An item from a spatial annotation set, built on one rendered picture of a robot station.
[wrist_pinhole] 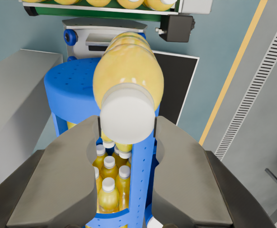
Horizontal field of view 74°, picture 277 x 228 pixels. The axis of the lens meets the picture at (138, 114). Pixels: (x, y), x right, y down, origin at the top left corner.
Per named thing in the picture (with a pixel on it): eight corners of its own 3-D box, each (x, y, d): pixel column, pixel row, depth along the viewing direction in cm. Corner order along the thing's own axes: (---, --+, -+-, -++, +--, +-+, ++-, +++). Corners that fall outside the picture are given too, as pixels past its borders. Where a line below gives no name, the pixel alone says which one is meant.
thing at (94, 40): (90, 41, 56) (86, 51, 46) (89, 33, 55) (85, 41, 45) (122, 42, 58) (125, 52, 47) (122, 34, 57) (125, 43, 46)
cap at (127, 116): (157, 88, 14) (161, 98, 12) (147, 130, 16) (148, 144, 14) (105, 80, 13) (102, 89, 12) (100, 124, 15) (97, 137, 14)
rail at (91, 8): (27, 5, 48) (23, 6, 45) (26, 2, 47) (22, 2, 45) (174, 14, 54) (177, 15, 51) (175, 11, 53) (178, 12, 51)
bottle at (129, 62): (154, 36, 29) (184, 72, 13) (145, 78, 33) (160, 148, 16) (110, 28, 28) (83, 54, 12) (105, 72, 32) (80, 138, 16)
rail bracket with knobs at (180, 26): (152, 35, 61) (159, 41, 52) (154, 10, 57) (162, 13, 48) (180, 36, 62) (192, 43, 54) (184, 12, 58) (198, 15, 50)
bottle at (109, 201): (108, 206, 72) (107, 173, 62) (123, 216, 69) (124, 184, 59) (96, 220, 67) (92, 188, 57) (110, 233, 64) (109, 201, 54)
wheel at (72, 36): (71, 47, 51) (77, 46, 52) (69, 30, 49) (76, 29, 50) (63, 44, 54) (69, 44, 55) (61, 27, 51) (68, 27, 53)
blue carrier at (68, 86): (86, 214, 102) (77, 281, 78) (60, 54, 56) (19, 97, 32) (136, 211, 105) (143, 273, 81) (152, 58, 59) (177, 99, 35)
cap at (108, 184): (108, 179, 60) (107, 176, 59) (117, 185, 59) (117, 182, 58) (99, 187, 58) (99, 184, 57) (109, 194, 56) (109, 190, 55)
